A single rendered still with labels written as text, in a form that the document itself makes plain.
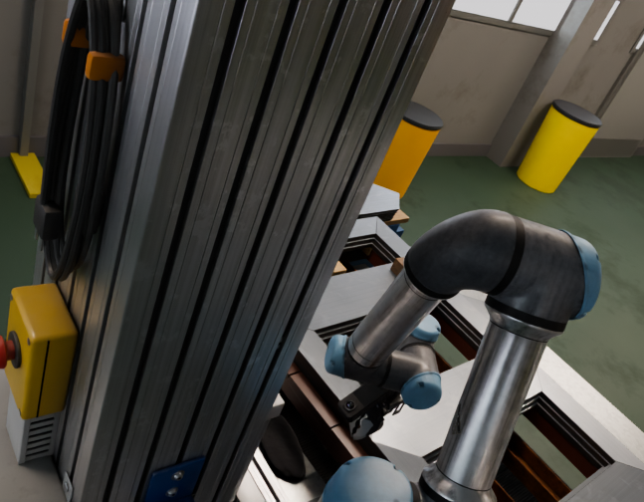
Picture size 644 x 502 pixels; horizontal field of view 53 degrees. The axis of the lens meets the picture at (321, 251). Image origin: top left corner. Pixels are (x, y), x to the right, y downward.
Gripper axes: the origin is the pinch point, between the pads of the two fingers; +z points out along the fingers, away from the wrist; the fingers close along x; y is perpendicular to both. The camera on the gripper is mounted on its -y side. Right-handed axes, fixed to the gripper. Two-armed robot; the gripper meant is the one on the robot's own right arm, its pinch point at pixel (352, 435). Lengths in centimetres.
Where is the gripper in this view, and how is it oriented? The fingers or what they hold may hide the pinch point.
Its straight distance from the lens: 150.7
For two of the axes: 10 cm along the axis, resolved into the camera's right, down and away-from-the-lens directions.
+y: 7.4, -1.4, 6.6
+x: -5.9, -6.2, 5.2
